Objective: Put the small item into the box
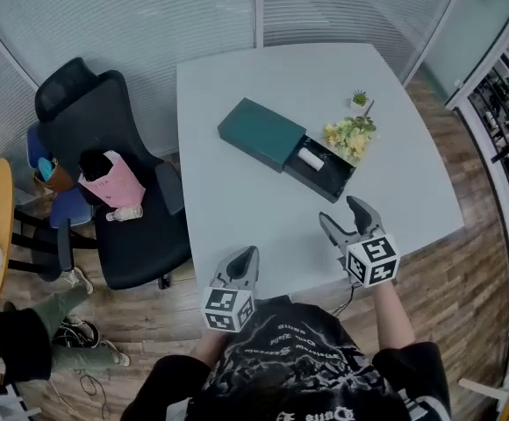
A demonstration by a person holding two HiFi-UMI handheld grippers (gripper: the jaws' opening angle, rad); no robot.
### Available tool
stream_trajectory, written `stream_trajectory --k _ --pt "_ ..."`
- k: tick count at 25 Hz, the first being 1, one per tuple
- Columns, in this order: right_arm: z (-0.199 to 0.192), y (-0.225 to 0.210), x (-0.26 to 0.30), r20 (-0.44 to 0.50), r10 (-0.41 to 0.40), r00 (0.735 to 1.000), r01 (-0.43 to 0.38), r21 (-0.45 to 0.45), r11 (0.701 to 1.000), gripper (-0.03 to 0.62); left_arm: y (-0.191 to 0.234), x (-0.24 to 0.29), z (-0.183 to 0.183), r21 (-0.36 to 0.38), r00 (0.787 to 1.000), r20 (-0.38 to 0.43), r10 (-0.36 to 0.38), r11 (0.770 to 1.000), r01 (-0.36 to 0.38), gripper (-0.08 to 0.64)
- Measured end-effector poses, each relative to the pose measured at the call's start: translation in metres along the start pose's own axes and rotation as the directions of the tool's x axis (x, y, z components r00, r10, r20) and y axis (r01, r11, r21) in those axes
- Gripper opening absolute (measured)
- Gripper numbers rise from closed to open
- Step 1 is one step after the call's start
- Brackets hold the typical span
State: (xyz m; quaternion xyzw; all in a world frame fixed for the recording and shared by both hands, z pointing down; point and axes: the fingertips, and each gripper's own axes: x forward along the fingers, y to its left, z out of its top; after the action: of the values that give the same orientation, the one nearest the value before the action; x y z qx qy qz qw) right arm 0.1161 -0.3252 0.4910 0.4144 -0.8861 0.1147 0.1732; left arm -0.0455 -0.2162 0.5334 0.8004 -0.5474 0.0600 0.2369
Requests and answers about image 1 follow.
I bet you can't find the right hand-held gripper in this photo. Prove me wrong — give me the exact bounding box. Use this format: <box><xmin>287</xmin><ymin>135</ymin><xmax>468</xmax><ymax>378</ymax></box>
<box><xmin>318</xmin><ymin>195</ymin><xmax>402</xmax><ymax>289</ymax></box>

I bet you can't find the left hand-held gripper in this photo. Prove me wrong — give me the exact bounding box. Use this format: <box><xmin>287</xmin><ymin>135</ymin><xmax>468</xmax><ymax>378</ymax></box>
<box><xmin>201</xmin><ymin>246</ymin><xmax>261</xmax><ymax>335</ymax></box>

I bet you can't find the white cylindrical small item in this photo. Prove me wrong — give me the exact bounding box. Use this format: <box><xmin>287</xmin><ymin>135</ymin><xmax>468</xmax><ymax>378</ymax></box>
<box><xmin>297</xmin><ymin>147</ymin><xmax>326</xmax><ymax>172</ymax></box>

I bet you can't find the dark green drawer box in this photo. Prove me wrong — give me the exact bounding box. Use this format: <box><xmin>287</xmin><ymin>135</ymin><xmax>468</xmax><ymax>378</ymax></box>
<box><xmin>217</xmin><ymin>96</ymin><xmax>358</xmax><ymax>204</ymax></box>

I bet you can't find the person's left forearm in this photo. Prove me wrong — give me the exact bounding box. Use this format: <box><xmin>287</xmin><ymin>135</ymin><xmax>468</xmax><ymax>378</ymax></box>
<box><xmin>191</xmin><ymin>327</ymin><xmax>233</xmax><ymax>371</ymax></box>

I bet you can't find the person's right forearm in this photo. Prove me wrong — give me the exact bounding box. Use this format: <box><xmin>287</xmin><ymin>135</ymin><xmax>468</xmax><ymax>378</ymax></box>
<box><xmin>369</xmin><ymin>277</ymin><xmax>417</xmax><ymax>352</ymax></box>

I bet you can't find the yellow flower bouquet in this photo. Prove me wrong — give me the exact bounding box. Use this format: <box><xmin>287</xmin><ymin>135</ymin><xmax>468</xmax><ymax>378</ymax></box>
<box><xmin>322</xmin><ymin>115</ymin><xmax>378</xmax><ymax>163</ymax></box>

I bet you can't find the person's black printed shirt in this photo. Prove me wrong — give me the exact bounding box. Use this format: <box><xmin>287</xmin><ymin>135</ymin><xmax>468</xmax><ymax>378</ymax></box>
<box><xmin>119</xmin><ymin>295</ymin><xmax>454</xmax><ymax>421</ymax></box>

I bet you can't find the clear plastic bottle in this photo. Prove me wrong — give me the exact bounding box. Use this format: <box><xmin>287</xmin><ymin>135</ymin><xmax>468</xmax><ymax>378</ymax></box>
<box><xmin>105</xmin><ymin>204</ymin><xmax>145</xmax><ymax>224</ymax></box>

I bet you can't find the small potted green plant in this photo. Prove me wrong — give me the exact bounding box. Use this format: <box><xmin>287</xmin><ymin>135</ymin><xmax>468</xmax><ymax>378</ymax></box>
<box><xmin>349</xmin><ymin>89</ymin><xmax>372</xmax><ymax>115</ymax></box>

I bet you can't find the pink paper bag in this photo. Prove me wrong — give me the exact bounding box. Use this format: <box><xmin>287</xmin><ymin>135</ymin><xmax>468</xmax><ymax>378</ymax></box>
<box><xmin>77</xmin><ymin>148</ymin><xmax>147</xmax><ymax>208</ymax></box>

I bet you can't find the black metal railing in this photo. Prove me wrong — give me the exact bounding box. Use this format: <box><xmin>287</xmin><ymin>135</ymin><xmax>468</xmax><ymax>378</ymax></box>
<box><xmin>467</xmin><ymin>32</ymin><xmax>509</xmax><ymax>381</ymax></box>

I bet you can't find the blue chair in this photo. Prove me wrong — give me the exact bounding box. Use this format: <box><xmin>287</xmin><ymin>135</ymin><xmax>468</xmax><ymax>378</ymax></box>
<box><xmin>25</xmin><ymin>124</ymin><xmax>94</xmax><ymax>274</ymax></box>

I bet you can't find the brown bag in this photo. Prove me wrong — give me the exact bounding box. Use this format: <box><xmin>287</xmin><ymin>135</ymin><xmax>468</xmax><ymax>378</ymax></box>
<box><xmin>32</xmin><ymin>155</ymin><xmax>76</xmax><ymax>194</ymax></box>

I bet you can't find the black office chair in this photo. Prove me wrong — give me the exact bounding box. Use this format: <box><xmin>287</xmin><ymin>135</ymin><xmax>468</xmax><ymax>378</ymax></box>
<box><xmin>34</xmin><ymin>56</ymin><xmax>193</xmax><ymax>291</ymax></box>

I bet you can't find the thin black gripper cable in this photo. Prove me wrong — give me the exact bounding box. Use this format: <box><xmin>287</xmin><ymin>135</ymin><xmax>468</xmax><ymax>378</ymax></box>
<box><xmin>329</xmin><ymin>281</ymin><xmax>358</xmax><ymax>318</ymax></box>

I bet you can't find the black cable bundle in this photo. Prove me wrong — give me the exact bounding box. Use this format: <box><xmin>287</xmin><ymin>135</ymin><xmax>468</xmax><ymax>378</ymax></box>
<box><xmin>51</xmin><ymin>315</ymin><xmax>103</xmax><ymax>349</ymax></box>

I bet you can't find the thin floor cable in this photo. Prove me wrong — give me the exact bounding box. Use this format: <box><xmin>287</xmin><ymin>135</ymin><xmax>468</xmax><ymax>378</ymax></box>
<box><xmin>47</xmin><ymin>365</ymin><xmax>111</xmax><ymax>408</ymax></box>

